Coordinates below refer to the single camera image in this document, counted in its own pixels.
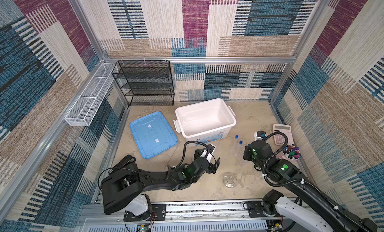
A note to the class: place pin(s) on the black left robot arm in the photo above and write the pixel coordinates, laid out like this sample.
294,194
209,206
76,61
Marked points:
125,184

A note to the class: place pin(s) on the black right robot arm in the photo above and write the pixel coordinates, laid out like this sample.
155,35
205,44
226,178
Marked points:
295,197

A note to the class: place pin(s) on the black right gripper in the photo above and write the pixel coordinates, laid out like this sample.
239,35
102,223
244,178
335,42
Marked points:
248,150

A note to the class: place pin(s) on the pink calculator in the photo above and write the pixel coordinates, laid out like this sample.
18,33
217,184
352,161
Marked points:
285,129

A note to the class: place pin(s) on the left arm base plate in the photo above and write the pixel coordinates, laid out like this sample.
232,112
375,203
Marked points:
157,210

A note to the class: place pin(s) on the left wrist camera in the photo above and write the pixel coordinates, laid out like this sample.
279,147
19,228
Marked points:
210,150

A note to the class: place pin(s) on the white mesh wall basket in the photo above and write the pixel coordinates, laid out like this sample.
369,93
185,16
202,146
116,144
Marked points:
87,104

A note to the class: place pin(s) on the pink cup of markers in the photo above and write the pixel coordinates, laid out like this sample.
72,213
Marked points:
291,152

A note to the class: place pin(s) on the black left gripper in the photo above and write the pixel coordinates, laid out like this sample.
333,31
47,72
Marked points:
212,168

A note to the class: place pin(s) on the blue plastic bin lid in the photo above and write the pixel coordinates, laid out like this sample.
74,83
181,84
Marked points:
153,135

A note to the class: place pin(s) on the white plastic storage bin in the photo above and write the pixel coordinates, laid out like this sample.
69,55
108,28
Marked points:
206,121

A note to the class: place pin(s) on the black wire shelf rack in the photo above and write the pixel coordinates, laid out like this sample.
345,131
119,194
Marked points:
145,82

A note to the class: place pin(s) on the glass flask with stopper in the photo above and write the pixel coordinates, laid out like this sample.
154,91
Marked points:
229,180

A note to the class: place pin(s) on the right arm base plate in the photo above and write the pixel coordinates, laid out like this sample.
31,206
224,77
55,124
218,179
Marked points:
257,209

